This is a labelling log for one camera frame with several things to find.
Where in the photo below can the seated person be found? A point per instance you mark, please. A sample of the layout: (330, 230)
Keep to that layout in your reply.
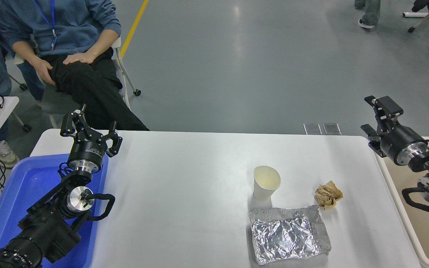
(73, 26)

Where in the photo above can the large pale bin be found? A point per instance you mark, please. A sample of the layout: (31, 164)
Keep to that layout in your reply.
(423, 238)

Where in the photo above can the seated person's left hand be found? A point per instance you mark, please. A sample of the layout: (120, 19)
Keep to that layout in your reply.
(79, 58)

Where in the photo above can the seated person's left forearm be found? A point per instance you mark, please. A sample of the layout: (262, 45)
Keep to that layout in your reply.
(104, 42)

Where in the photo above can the seated person's right hand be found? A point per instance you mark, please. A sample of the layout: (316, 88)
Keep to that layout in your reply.
(45, 70)

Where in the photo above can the white paper cup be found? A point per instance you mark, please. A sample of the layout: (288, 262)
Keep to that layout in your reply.
(264, 186)

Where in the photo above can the blue plastic tray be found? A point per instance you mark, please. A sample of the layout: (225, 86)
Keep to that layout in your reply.
(21, 186)

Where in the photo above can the white frame wheeled chair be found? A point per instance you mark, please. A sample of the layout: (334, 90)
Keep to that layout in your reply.
(20, 82)

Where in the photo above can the grey white wheeled chair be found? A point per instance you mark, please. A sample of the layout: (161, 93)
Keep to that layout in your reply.
(56, 100)

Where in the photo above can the seated person's right forearm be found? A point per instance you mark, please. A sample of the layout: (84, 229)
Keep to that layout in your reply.
(24, 52)

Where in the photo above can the metal floor cover plate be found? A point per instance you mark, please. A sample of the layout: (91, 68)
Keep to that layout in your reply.
(332, 128)
(312, 129)

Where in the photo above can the person in pale trousers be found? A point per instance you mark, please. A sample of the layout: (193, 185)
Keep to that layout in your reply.
(371, 11)

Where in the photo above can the silver foil tray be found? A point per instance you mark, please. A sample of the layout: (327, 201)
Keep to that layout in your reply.
(289, 234)

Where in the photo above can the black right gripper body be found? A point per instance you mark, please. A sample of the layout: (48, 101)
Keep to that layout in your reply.
(399, 139)

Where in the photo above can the crumpled tan paper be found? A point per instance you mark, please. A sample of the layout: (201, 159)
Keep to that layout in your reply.
(328, 195)

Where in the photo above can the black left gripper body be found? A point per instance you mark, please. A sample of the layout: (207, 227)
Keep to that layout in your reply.
(88, 150)

